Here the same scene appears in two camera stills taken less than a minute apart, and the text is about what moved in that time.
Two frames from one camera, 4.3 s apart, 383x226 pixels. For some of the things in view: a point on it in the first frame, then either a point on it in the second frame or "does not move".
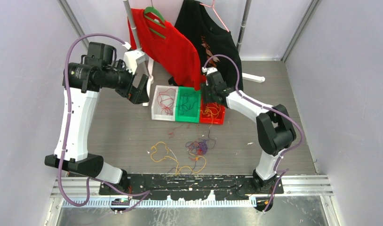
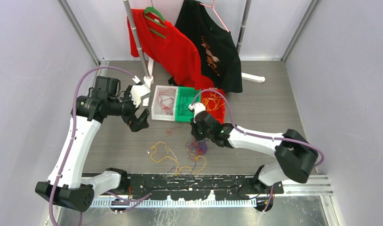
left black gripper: x=137 y=95 to x=135 y=124
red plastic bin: x=212 y=113 does not move
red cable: x=166 y=99 does not move
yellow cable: x=177 y=172 does not move
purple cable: x=187 y=102 does not move
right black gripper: x=204 y=88 to x=197 y=136
